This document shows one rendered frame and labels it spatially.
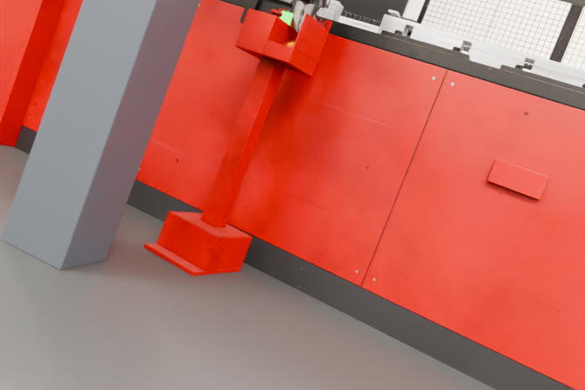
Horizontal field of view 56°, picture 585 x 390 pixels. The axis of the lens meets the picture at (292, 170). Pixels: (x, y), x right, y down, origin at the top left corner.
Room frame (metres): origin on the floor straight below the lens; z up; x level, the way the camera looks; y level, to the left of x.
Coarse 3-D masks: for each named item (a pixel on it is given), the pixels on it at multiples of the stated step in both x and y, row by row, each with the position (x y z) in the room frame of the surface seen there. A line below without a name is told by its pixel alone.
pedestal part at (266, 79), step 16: (272, 64) 1.68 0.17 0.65; (256, 80) 1.70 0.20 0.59; (272, 80) 1.69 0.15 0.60; (256, 96) 1.69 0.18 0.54; (272, 96) 1.72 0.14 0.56; (240, 112) 1.71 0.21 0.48; (256, 112) 1.68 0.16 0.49; (240, 128) 1.70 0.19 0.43; (256, 128) 1.70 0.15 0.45; (240, 144) 1.69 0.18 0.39; (256, 144) 1.73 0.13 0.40; (224, 160) 1.70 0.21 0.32; (240, 160) 1.68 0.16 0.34; (224, 176) 1.69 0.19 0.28; (240, 176) 1.71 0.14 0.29; (224, 192) 1.68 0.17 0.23; (208, 208) 1.70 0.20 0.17; (224, 208) 1.69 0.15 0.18; (208, 224) 1.69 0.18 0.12; (224, 224) 1.72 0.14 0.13
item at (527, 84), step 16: (224, 0) 2.04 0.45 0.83; (240, 0) 2.01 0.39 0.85; (336, 32) 1.87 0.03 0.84; (352, 32) 1.85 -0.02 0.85; (368, 32) 1.83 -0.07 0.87; (384, 48) 1.81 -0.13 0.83; (400, 48) 1.79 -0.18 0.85; (416, 48) 1.77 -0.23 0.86; (448, 64) 1.73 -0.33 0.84; (464, 64) 1.71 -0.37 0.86; (480, 64) 1.70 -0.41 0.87; (496, 80) 1.68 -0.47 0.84; (512, 80) 1.66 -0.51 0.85; (528, 80) 1.65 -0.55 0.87; (544, 96) 1.63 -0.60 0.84; (560, 96) 1.61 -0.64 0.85; (576, 96) 1.60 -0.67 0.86
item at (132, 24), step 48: (96, 0) 1.26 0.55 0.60; (144, 0) 1.24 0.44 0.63; (192, 0) 1.37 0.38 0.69; (96, 48) 1.25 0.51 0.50; (144, 48) 1.24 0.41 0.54; (96, 96) 1.24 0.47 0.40; (144, 96) 1.31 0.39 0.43; (48, 144) 1.26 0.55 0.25; (96, 144) 1.23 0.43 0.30; (144, 144) 1.38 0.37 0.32; (48, 192) 1.25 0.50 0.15; (96, 192) 1.26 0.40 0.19; (48, 240) 1.24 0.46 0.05; (96, 240) 1.33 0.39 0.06
